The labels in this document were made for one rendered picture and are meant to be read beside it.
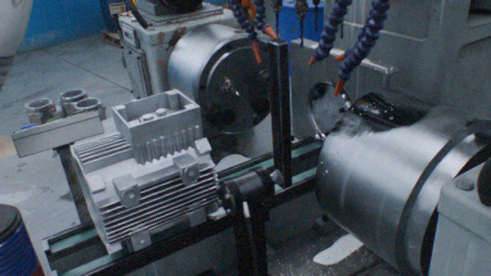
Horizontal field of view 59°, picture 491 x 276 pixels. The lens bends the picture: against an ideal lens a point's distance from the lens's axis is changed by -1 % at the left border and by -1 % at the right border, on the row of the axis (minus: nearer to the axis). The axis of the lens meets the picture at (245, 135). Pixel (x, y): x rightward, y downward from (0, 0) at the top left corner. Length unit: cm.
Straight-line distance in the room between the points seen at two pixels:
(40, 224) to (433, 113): 90
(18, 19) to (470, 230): 67
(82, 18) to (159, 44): 534
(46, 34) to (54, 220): 532
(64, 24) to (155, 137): 576
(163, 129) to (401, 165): 36
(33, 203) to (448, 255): 100
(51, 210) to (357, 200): 80
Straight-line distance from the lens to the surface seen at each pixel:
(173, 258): 82
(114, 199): 69
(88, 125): 96
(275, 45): 65
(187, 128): 72
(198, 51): 105
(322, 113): 99
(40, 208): 122
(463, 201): 49
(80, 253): 87
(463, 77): 99
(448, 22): 89
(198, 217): 76
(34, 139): 95
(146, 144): 70
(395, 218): 59
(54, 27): 639
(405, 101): 67
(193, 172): 70
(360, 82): 88
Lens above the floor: 143
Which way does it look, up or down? 28 degrees down
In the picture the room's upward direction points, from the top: 5 degrees counter-clockwise
